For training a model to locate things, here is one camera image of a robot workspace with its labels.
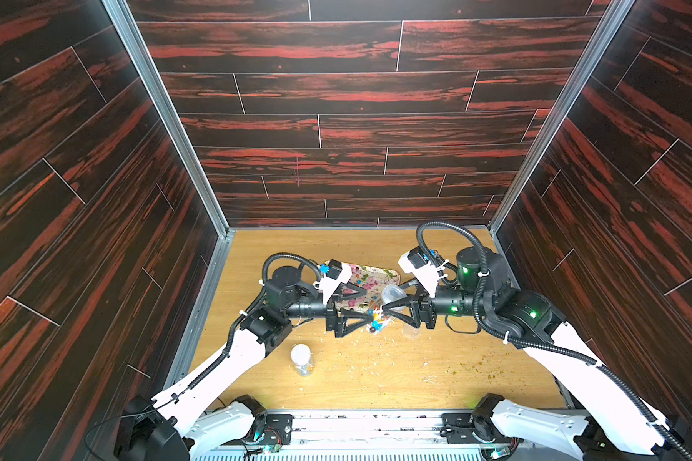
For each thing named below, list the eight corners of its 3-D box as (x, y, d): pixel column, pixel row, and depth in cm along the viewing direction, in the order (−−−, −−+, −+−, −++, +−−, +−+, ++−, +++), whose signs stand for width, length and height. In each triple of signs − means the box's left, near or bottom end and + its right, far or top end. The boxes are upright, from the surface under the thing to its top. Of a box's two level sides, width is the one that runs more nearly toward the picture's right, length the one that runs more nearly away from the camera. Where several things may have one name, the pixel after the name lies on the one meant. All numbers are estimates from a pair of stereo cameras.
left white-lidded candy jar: (296, 376, 85) (289, 361, 75) (297, 360, 88) (291, 344, 78) (313, 376, 85) (309, 361, 75) (314, 360, 88) (310, 344, 78)
